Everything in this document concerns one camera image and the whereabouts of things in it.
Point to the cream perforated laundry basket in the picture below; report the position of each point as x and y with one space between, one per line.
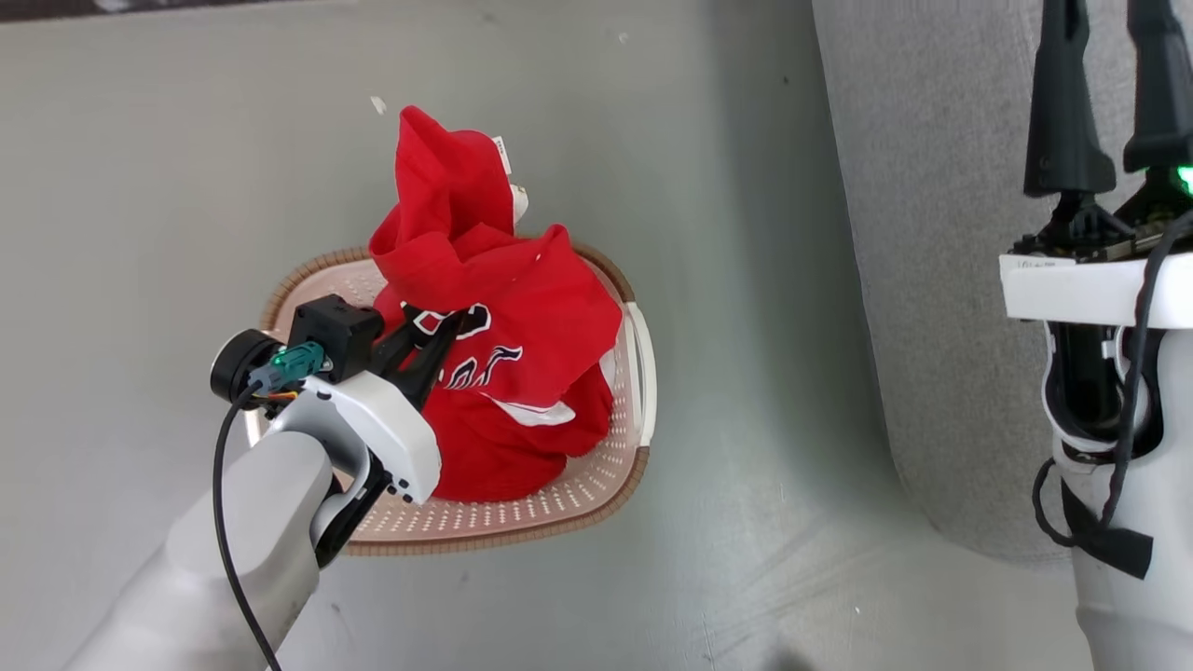
559 508

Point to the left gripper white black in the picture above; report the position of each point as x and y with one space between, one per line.
382 424

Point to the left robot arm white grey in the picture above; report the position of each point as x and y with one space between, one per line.
233 559

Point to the red jersey shirt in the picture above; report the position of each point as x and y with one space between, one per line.
541 298

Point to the grey fabric sofa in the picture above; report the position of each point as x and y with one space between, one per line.
932 280

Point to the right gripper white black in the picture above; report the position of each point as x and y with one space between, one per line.
1072 289

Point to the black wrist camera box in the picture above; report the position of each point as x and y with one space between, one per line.
335 335

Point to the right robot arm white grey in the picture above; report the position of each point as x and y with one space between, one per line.
1137 615

